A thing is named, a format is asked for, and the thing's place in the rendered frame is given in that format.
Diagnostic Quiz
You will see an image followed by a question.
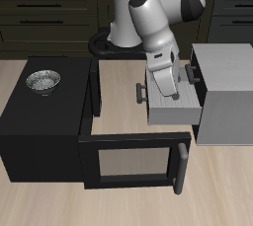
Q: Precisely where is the flat black base plate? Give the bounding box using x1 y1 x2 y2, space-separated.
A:
87 27 150 57

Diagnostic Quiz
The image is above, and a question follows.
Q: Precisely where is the dark drawer handle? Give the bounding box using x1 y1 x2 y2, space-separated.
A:
185 63 201 85
135 82 149 104

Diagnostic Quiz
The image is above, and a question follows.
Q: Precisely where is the grey speckled bowl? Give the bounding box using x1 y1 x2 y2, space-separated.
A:
25 69 62 97

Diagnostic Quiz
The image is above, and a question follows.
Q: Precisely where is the grey kitchen cupboard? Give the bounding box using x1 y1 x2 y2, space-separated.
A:
207 0 253 44

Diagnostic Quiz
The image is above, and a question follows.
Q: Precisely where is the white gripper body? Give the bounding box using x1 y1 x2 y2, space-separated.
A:
152 63 182 98

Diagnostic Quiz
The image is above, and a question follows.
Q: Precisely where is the white cabinet drawer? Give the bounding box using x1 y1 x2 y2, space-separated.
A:
144 68 203 126

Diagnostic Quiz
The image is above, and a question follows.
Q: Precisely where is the white cabinet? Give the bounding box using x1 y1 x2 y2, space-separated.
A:
190 42 253 147

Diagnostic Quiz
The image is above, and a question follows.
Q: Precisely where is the black microwave oven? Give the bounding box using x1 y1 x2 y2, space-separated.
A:
0 55 102 184

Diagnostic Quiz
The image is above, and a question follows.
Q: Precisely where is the black microwave door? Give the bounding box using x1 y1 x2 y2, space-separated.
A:
77 131 193 196

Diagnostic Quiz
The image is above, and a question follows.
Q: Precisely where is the dark kitchen cupboard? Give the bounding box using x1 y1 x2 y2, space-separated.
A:
0 0 115 61

